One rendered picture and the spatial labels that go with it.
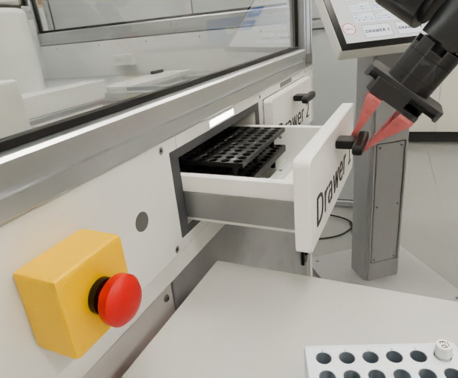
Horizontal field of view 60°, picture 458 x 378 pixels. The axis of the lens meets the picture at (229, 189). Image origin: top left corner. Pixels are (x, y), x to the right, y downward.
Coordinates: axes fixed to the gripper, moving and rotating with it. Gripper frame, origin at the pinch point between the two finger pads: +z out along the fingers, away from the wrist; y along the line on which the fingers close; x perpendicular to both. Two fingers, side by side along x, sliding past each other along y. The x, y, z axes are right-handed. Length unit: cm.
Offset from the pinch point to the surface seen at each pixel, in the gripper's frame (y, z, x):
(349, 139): 1.4, -0.5, 3.7
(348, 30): 18, -3, -75
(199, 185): 12.3, 11.5, 15.2
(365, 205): -23, 44, -92
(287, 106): 13.9, 9.5, -23.3
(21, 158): 19.9, 5.1, 36.0
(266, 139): 10.6, 8.0, -0.3
